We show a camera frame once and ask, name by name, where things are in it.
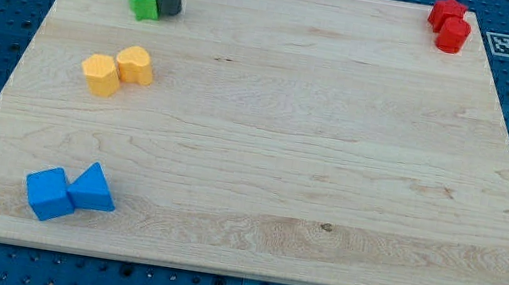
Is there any yellow heart block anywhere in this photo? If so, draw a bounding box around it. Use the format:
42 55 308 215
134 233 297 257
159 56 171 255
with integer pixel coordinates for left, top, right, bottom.
116 46 154 86

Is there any yellow hexagon block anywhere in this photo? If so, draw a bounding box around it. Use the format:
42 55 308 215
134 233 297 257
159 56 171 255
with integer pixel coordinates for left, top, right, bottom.
81 53 120 97

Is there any red star block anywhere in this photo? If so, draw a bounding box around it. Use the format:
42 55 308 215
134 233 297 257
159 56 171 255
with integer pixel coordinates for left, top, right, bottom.
427 0 468 33

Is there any light wooden board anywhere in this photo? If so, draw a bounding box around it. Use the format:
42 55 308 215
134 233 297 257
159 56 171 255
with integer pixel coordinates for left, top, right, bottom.
0 0 509 285

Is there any red cylinder block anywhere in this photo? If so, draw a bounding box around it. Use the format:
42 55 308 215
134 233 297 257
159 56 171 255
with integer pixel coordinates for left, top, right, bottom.
435 17 472 54

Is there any blue triangle block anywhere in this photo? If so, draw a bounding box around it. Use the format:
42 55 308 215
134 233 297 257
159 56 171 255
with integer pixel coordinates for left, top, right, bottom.
67 162 115 212

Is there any blue cube block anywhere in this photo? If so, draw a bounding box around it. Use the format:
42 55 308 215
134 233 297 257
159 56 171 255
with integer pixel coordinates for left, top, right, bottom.
26 167 75 221

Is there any green star block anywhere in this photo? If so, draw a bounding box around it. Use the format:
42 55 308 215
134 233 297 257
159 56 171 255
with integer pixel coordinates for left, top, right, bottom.
129 0 159 21

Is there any white fiducial marker tag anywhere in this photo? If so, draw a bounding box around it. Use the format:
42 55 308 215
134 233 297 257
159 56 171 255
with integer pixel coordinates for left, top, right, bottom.
486 31 509 58

